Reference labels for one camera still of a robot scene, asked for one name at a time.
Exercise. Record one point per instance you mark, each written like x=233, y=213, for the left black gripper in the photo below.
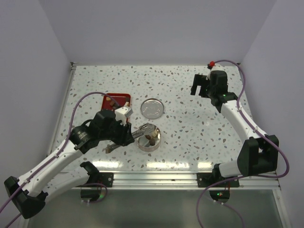
x=125, y=137

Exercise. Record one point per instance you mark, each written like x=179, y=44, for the left black base bracket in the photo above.
x=95, y=176

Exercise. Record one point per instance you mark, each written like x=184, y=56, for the metal serving tongs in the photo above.
x=140, y=131

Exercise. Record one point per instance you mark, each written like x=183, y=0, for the right black base bracket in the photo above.
x=205, y=179

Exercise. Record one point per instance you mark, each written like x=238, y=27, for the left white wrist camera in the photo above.
x=122, y=114

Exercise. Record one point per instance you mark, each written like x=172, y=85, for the red rectangular tray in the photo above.
x=117, y=99

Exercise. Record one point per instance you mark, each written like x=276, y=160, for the black base bracket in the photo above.
x=95, y=176
x=205, y=179

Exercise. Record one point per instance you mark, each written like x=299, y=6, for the aluminium front rail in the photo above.
x=181, y=180

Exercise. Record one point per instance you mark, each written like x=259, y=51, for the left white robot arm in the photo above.
x=26, y=191

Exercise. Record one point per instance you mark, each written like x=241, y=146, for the round silver tin lid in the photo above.
x=152, y=108

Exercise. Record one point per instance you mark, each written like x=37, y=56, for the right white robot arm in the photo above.
x=258, y=154

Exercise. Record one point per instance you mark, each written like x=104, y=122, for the round silver tin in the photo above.
x=143, y=143

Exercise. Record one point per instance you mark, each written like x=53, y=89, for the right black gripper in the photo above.
x=199, y=80

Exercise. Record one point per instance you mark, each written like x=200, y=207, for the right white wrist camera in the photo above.
x=213, y=66

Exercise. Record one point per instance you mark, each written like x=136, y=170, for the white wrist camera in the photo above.
x=213, y=66
x=122, y=114

